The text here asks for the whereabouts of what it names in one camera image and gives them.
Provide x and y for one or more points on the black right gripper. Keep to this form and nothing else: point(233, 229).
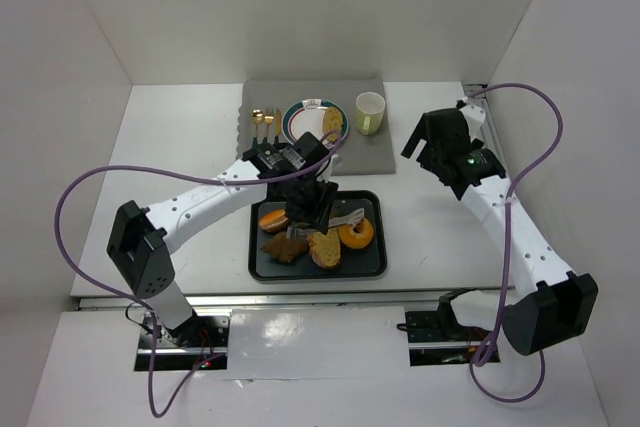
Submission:
point(435, 142)

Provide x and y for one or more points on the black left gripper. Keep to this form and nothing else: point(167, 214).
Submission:
point(310, 202)

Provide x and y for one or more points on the small seeded bread slice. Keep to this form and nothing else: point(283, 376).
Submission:
point(332, 123)

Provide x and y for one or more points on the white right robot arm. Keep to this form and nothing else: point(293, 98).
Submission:
point(553, 303)

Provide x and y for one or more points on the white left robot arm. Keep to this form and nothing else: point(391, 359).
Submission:
point(143, 239)

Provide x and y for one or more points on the large seeded bread slice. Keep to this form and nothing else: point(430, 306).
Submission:
point(325, 249)

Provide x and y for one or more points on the dark brown bread piece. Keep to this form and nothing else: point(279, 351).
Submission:
point(285, 250)

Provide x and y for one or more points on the grey placemat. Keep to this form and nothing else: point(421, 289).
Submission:
point(359, 154)

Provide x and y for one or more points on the orange bagel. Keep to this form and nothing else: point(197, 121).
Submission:
point(357, 236)

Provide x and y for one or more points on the pale green mug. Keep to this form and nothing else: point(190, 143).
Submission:
point(370, 111)

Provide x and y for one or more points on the glazed round bun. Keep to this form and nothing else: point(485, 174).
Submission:
point(274, 221)

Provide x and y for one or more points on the white plate with coloured rim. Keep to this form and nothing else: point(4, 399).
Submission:
point(306, 116)

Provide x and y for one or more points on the black rectangular tray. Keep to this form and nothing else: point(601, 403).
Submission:
point(370, 261)

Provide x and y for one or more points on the aluminium rail at right wall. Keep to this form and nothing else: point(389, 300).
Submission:
point(479, 118)

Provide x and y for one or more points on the gold knife green handle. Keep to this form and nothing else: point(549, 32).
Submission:
point(277, 126)

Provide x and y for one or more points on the gold fork green handle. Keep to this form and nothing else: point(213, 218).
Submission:
point(268, 119)

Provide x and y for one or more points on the gold spoon green handle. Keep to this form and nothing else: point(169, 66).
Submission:
point(257, 117)

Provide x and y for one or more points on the aluminium rail at front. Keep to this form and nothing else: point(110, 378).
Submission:
point(299, 299)

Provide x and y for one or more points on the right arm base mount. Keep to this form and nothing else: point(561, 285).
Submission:
point(436, 338)

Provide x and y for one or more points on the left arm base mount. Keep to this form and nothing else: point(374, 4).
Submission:
point(206, 346)

